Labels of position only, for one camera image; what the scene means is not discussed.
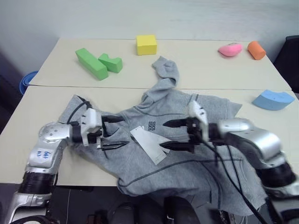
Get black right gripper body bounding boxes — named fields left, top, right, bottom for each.
left=185, top=117, right=205, bottom=154

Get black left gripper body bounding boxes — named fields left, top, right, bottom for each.
left=87, top=115, right=111, bottom=150

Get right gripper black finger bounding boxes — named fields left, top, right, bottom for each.
left=163, top=119, right=188, bottom=129
left=159, top=140, right=195, bottom=153

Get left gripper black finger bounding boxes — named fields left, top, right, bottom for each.
left=101, top=141, right=130, bottom=151
left=104, top=115, right=125, bottom=124

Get white jacket hang tag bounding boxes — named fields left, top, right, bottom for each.
left=129, top=126, right=171, bottom=166

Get grey zip jacket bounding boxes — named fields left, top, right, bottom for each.
left=57, top=56, right=269, bottom=217

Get notched green foam block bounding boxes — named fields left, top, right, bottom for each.
left=98, top=53, right=123, bottom=74

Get long green foam block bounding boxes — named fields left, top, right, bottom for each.
left=75, top=48, right=109, bottom=82

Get dark rounded shape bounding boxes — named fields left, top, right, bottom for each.
left=110, top=201, right=141, bottom=224
left=163, top=196, right=200, bottom=224

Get yellow foam cube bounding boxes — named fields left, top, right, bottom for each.
left=135, top=35, right=157, bottom=56

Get blue arc foam block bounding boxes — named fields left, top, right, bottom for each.
left=252, top=89, right=296, bottom=112

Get blue tape roll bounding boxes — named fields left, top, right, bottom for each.
left=19, top=70, right=39, bottom=95

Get pink foam piece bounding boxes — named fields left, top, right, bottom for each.
left=218, top=42, right=244, bottom=57

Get orange foam cylinder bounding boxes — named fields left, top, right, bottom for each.
left=247, top=41, right=267, bottom=61

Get black chair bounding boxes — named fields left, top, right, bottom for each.
left=272, top=35, right=299, bottom=94

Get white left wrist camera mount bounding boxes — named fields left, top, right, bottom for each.
left=80, top=108, right=103, bottom=147

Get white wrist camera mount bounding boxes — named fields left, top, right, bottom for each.
left=188, top=100, right=210, bottom=142
left=80, top=108, right=103, bottom=147

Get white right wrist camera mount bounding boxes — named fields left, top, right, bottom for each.
left=188, top=100, right=210, bottom=142

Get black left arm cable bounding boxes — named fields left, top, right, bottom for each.
left=67, top=95, right=93, bottom=126

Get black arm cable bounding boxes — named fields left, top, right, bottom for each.
left=67, top=95, right=93, bottom=126
left=202, top=137, right=263, bottom=224

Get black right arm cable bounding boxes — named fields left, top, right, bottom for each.
left=202, top=137, right=263, bottom=224

